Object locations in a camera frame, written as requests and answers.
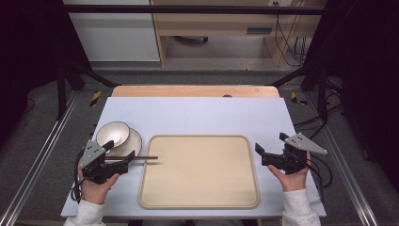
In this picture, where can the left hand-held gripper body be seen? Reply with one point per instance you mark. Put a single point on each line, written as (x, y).
(94, 163)

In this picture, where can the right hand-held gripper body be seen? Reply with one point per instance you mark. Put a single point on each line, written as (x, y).
(291, 157)

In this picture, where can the dark wooden chopsticks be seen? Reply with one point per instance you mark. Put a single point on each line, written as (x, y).
(147, 157)

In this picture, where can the person's right hand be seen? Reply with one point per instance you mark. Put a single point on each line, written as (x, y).
(293, 181)

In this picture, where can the person's left hand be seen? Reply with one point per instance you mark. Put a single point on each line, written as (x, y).
(95, 190)

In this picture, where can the white bowl with dark rim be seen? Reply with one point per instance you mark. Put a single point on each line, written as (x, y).
(113, 133)

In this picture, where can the white plate with dark rim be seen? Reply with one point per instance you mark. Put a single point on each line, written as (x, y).
(133, 142)

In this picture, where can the yellow and black tape strip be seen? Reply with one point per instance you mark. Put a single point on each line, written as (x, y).
(296, 99)
(95, 98)

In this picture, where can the beige rectangular tray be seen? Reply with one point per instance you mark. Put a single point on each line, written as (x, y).
(199, 172)

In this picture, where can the black curtain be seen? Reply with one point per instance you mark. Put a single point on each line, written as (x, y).
(367, 62)
(28, 47)

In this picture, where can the white cabinet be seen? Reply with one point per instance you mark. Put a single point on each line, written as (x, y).
(116, 34)

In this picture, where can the dark object under desk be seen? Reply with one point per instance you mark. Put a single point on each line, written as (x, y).
(191, 39)

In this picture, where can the light wooden desk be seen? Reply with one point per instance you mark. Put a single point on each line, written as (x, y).
(216, 22)

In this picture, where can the black metal frame stand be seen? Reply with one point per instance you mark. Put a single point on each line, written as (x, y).
(62, 91)
(321, 91)

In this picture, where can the aluminium floor rail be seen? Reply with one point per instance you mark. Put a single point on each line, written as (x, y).
(348, 175)
(34, 166)

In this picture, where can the black horizontal frame bar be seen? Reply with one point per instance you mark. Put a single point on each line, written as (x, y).
(188, 9)

